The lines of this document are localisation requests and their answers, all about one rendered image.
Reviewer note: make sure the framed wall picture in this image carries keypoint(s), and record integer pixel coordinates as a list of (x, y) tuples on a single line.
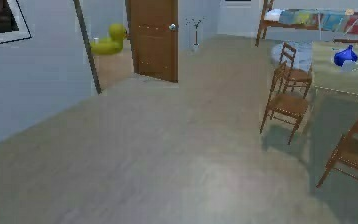
[(2, 18)]

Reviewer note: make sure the blue vase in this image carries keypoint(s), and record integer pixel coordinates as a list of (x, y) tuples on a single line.
[(345, 56)]

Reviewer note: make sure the white pillow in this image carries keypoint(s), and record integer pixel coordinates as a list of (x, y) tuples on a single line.
[(273, 15)]

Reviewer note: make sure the wooden bed with colourful cover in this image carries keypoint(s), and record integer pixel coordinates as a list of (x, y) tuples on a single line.
[(307, 21)]

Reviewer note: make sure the brown wooden chair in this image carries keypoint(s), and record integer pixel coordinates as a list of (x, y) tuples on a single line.
[(353, 153), (295, 75), (287, 105)]

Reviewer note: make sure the brown wooden room door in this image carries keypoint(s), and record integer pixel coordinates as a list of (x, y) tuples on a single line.
[(155, 43)]

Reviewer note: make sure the silver round door knob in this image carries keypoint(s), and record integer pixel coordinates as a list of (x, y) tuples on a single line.
[(172, 27)]

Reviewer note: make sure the yellow rubber duck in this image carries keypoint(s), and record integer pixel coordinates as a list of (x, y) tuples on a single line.
[(112, 42)]

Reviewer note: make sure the thin black floor lamp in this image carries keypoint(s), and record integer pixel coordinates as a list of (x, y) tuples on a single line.
[(196, 35)]

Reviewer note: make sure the pale green table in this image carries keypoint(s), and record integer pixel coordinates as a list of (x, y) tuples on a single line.
[(333, 76)]

